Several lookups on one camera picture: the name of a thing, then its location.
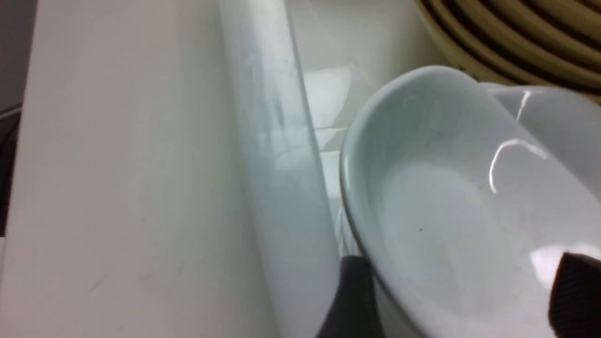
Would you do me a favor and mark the stack of white dishes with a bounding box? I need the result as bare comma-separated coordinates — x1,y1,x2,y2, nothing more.
339,66,601,338

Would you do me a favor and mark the stack of yellow bowls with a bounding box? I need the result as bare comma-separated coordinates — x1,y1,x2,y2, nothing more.
415,0,600,103

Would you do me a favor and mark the large white plastic tub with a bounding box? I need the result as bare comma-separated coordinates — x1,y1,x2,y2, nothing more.
1,0,445,338

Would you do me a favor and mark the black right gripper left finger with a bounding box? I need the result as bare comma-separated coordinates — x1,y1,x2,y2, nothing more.
316,255,384,338

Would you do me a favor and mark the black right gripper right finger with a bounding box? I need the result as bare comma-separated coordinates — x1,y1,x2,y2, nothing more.
548,253,601,338

